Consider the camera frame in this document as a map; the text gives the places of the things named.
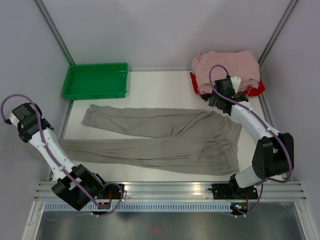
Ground left aluminium frame post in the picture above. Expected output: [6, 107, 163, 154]
[33, 0, 75, 66]

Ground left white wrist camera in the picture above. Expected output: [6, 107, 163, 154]
[5, 113, 19, 127]

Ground dark patterned folded garment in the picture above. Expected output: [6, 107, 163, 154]
[200, 94, 211, 102]

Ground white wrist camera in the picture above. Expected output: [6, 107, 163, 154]
[230, 76, 241, 94]
[5, 113, 19, 127]

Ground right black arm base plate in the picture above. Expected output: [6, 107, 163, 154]
[208, 183, 258, 200]

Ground pink folded trousers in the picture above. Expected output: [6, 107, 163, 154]
[191, 50, 260, 94]

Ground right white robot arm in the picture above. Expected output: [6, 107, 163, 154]
[209, 76, 294, 199]

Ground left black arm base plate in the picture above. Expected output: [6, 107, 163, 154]
[98, 183, 125, 200]

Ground red folded garment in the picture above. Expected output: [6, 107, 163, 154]
[189, 72, 265, 97]

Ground purple cable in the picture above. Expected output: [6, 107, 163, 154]
[0, 93, 125, 221]
[208, 64, 294, 220]

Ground aluminium mounting rail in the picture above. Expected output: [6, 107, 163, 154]
[33, 181, 307, 201]

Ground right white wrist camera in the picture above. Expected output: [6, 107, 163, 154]
[230, 76, 241, 94]

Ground aluminium frame post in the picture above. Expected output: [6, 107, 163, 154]
[258, 0, 300, 67]
[33, 0, 75, 66]

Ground right aluminium frame post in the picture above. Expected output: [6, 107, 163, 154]
[258, 0, 300, 67]

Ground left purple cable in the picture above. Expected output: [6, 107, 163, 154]
[0, 93, 125, 221]

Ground slotted grey cable duct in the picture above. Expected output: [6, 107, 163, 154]
[43, 202, 247, 213]

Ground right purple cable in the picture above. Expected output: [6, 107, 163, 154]
[208, 64, 294, 220]

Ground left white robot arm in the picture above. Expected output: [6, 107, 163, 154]
[9, 103, 109, 211]

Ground green plastic tray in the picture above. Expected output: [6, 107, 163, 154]
[61, 62, 128, 101]

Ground grey trousers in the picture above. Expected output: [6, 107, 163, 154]
[59, 104, 242, 176]

